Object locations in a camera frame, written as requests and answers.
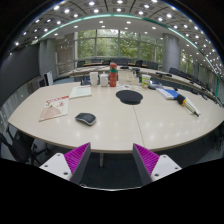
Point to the black office chairs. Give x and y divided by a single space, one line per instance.
151 65

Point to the red thermos bottle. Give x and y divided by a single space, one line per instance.
113 76

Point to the stack of white paper cups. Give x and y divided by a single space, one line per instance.
94 80

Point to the black mouse pad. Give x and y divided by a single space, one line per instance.
129 97

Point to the white lidded mug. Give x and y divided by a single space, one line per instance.
104 80

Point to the colourful sticker sheet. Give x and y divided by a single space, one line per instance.
131 87

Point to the red and white magazine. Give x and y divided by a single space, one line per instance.
55 108

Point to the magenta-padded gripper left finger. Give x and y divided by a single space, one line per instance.
77 159

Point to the ceiling lights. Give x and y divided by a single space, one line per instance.
91 3

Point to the white paper booklet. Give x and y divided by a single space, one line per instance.
80 92

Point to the white paper pad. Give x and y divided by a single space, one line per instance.
192 106

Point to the long curved conference desk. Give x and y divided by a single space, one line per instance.
166 77

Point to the black computer mouse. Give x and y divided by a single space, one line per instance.
85 118

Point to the blue and white book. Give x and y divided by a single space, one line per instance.
170 93

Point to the white floor appliance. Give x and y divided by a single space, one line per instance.
49 78

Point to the black and yellow handheld microphone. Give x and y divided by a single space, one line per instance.
181 100

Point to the beige organizer box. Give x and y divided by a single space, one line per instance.
126 78

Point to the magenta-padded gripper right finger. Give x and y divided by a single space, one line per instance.
146 160

